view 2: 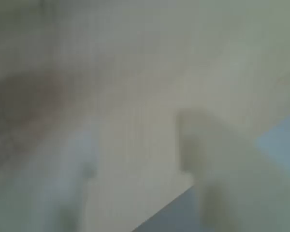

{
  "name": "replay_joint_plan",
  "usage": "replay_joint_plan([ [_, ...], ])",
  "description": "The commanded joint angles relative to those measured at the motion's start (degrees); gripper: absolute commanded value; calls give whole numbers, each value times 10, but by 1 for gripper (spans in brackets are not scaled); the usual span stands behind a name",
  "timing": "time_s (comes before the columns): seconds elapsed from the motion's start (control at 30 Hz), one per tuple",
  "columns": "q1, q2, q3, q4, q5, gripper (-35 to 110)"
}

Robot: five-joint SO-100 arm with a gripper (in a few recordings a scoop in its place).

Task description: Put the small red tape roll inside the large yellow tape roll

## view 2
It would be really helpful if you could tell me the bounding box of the gripper left finger black tape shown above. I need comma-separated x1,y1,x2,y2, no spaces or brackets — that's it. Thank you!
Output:
0,70,73,170

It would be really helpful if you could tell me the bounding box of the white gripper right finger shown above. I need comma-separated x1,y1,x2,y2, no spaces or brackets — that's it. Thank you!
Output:
176,107,290,232

